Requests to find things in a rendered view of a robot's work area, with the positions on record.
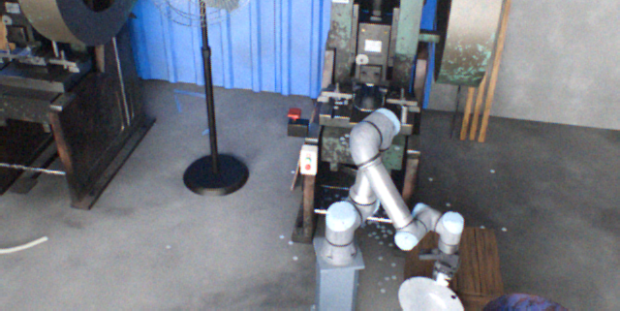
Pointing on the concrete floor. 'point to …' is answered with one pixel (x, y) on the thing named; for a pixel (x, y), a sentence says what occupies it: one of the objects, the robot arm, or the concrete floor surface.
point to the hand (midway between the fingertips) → (435, 281)
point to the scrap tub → (521, 303)
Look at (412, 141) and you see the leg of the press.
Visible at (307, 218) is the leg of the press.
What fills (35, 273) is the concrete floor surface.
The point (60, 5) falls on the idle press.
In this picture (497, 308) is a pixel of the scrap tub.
